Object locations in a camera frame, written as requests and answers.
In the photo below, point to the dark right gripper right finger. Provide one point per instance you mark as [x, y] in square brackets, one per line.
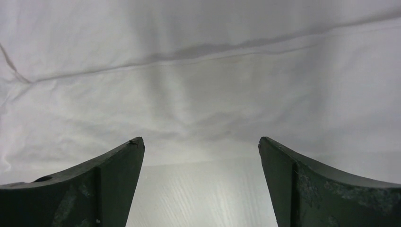
[307, 193]

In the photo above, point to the white t shirt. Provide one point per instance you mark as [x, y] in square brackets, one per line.
[199, 80]

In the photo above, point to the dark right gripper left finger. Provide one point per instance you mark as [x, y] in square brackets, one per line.
[96, 193]

